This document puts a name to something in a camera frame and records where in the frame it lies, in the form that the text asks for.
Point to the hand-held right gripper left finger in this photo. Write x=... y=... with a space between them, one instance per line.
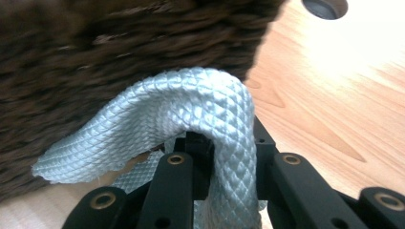
x=202 y=165

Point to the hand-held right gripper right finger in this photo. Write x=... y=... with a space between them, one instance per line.
x=262 y=149

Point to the brown woven basket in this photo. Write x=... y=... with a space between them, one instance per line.
x=127 y=47

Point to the dark round table grommet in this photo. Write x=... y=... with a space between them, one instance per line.
x=324 y=8

